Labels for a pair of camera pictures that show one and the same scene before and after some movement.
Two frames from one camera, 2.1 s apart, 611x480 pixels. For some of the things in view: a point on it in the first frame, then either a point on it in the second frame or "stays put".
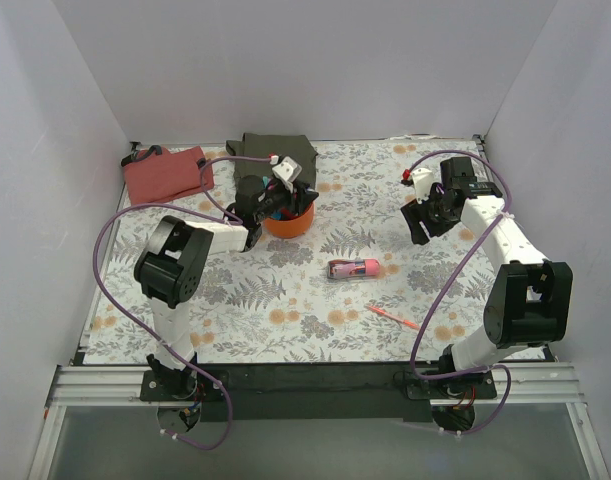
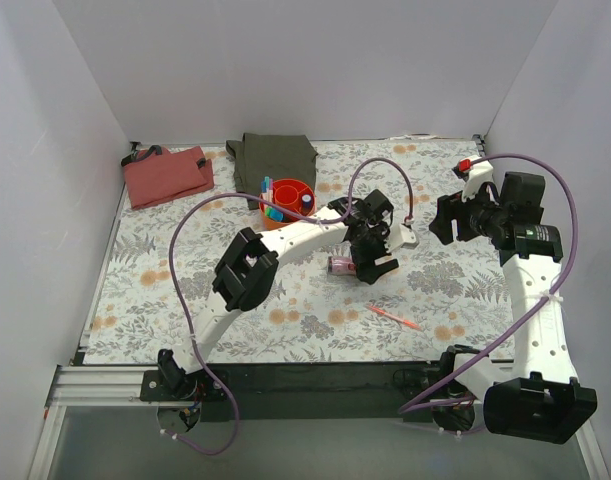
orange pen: [394, 317] stays put
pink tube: [353, 268] stays put
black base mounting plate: [325, 392] stays put
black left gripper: [295, 195] → [367, 258]
